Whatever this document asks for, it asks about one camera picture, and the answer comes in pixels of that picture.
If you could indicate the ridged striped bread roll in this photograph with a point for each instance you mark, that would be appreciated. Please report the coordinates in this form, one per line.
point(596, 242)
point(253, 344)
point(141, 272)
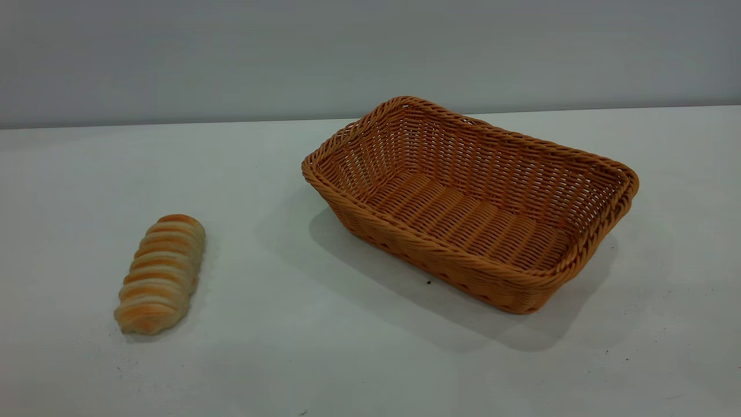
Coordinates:
point(161, 275)

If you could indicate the orange woven wicker basket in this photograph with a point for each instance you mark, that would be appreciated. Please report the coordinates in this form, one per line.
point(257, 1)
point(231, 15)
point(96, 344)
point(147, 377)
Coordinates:
point(463, 214)

